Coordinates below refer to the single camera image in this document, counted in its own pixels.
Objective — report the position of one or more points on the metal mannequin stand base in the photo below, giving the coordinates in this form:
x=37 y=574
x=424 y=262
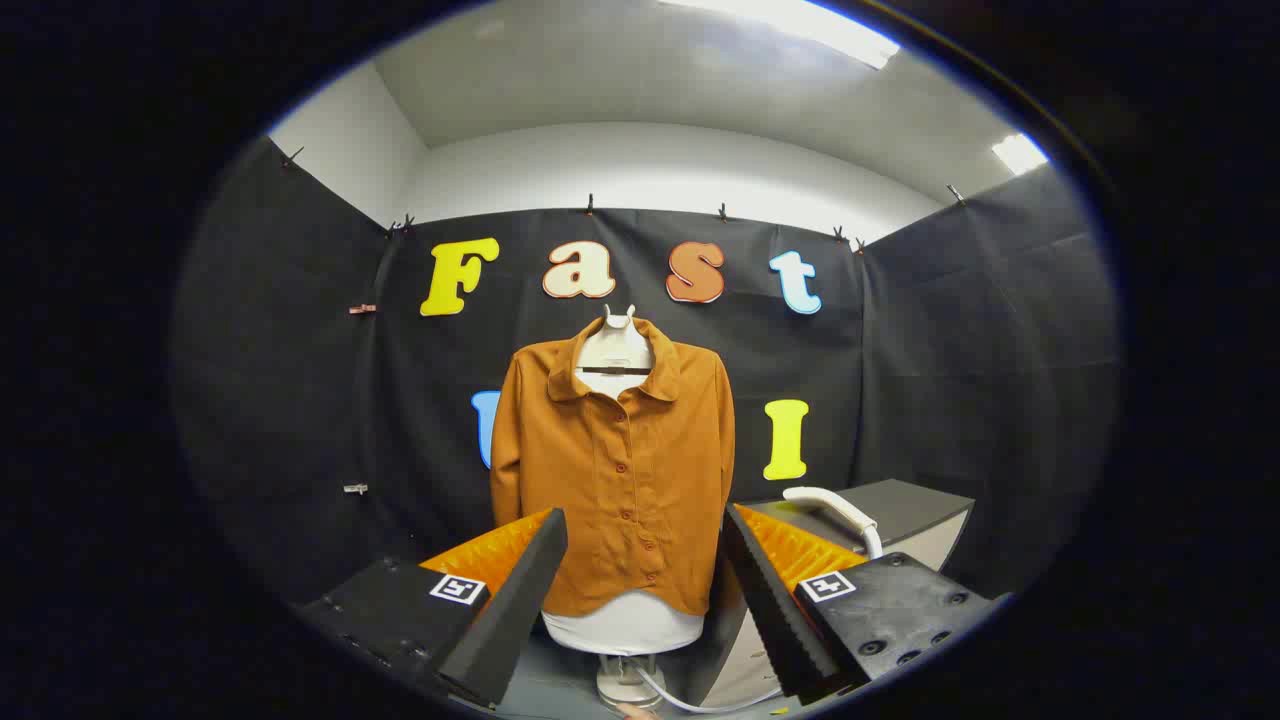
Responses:
x=625 y=685

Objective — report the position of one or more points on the black backdrop cloth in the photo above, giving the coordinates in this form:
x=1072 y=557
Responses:
x=900 y=350

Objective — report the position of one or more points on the white garment steamer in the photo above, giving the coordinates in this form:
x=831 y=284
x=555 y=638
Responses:
x=835 y=505

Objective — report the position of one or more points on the white mannequin torso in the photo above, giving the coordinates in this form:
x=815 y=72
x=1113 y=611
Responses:
x=615 y=350

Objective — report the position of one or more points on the small ceiling light panel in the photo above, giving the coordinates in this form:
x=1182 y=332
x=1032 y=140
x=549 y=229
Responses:
x=1018 y=153

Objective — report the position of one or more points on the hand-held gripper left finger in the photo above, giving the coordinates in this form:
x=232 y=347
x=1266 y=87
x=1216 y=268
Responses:
x=515 y=600

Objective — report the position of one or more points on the brown button shirt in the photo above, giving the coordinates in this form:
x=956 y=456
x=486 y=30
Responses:
x=620 y=500

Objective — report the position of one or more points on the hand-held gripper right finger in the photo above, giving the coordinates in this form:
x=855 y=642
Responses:
x=770 y=610

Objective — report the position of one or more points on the grey cabinet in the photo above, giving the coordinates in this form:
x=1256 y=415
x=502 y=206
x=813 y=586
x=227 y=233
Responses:
x=900 y=505

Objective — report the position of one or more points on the large ceiling light panel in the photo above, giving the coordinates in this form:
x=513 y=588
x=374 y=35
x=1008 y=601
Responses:
x=800 y=20

